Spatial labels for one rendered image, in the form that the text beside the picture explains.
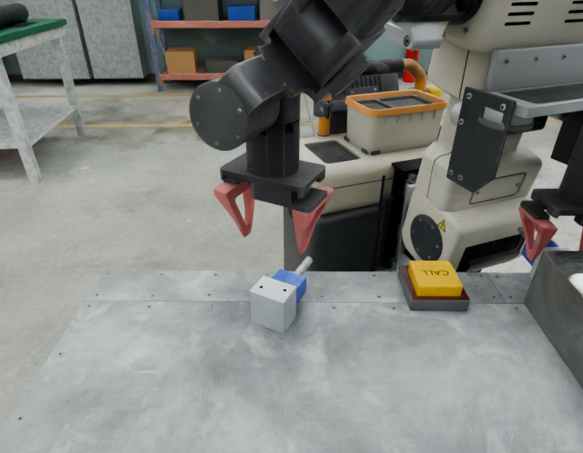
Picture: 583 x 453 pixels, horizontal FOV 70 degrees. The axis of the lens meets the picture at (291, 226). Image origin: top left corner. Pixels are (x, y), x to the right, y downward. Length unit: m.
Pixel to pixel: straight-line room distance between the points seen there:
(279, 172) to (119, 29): 5.29
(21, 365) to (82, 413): 1.32
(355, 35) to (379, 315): 0.37
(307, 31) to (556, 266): 0.42
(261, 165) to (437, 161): 0.49
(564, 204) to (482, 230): 0.24
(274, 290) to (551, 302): 0.35
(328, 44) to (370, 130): 0.69
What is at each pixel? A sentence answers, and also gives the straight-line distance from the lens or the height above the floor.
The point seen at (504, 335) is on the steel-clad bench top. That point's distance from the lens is 0.62.
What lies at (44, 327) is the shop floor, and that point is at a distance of 1.96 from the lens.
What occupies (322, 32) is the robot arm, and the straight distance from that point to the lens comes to 0.38.
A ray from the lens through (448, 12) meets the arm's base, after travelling 0.70.
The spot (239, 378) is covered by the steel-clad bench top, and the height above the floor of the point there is 0.80.
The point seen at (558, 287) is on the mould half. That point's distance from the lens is 0.61.
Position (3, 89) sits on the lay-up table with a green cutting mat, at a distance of 3.10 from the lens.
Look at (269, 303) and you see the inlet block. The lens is 0.53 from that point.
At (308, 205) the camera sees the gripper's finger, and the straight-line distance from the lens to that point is 0.42.
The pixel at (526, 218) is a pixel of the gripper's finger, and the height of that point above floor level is 0.90.
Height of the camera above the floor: 1.20
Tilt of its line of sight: 31 degrees down
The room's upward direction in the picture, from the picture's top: straight up
